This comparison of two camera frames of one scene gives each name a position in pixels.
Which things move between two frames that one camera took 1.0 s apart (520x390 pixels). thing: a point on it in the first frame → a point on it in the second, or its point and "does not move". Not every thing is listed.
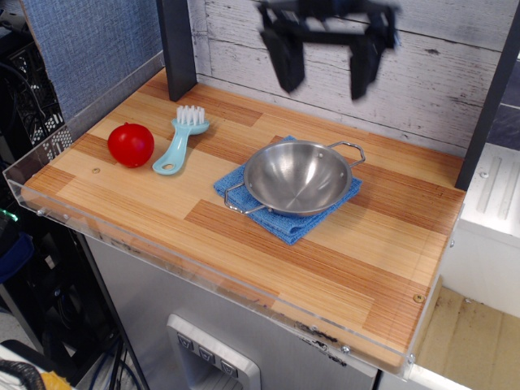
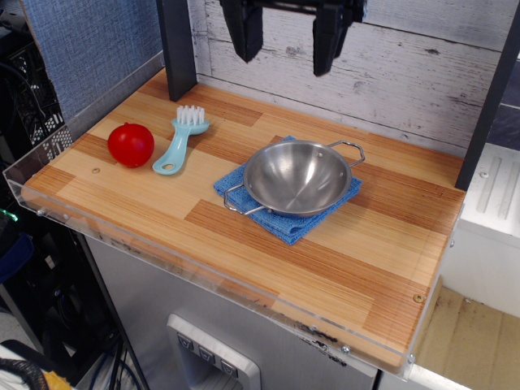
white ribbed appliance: (483, 262) does not move
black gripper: (374, 27) → (329, 30)
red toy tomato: (131, 145) does not move
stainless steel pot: (296, 177) does not move
